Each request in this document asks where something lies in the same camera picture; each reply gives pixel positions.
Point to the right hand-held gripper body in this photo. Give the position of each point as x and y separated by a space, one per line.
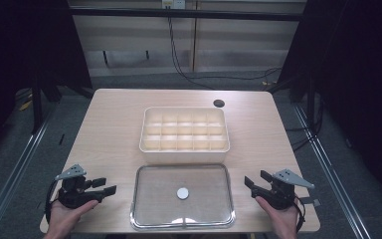
280 194

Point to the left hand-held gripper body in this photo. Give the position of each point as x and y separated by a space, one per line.
76 195

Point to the transparent box lid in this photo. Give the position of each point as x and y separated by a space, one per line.
159 199

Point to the cream divided storage box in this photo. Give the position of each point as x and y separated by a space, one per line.
184 154

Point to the person's right hand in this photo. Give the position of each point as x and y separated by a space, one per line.
283 220

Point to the person's left hand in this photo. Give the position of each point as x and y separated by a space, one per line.
63 219

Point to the black metal stand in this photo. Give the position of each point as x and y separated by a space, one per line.
306 93
37 103

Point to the yellow object on floor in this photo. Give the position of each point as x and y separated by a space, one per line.
25 106

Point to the black curtain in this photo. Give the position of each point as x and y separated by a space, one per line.
26 46
358 66

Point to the metal floor rail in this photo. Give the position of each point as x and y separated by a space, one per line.
331 172
16 166

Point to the black horizontal frame bar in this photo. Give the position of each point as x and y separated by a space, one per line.
179 14

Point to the white wall socket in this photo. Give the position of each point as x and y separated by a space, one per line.
173 3

